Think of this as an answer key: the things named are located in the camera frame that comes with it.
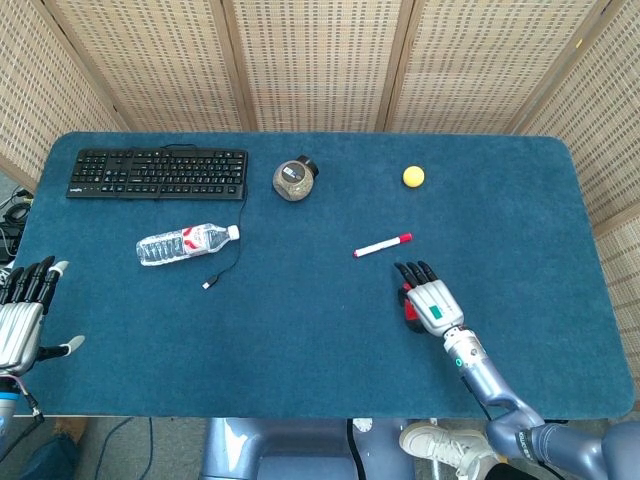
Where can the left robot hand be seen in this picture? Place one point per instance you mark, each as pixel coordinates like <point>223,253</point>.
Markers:
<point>22,315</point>

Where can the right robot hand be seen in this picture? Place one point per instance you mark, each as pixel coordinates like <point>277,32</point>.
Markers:
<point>432,302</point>

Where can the red object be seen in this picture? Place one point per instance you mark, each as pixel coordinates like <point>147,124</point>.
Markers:
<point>410,314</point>

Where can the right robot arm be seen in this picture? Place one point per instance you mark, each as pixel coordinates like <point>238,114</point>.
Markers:
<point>505,390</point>

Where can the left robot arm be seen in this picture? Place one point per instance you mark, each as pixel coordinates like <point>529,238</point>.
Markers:
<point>7,405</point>

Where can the red whiteboard marker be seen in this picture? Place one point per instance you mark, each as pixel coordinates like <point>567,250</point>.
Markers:
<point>382,245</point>

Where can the blue table cloth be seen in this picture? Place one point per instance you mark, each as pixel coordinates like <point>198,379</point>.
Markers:
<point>320,300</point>

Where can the yellow foam ball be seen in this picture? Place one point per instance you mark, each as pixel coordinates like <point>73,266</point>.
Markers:
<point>414,177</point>

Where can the white sneaker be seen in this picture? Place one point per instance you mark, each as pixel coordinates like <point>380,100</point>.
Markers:
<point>445,445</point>

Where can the clear plastic water bottle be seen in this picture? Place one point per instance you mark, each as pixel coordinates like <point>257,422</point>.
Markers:
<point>185,243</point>

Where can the round glass jar black lid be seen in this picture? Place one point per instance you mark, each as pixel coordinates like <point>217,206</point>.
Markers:
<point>294,180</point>

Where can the black computer keyboard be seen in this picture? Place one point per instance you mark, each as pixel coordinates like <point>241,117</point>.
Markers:
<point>157,174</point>

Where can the robot torso base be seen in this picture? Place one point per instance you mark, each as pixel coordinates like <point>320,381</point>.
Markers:
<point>300,450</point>

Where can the woven bamboo folding screen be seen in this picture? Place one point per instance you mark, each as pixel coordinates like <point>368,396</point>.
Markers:
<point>320,65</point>

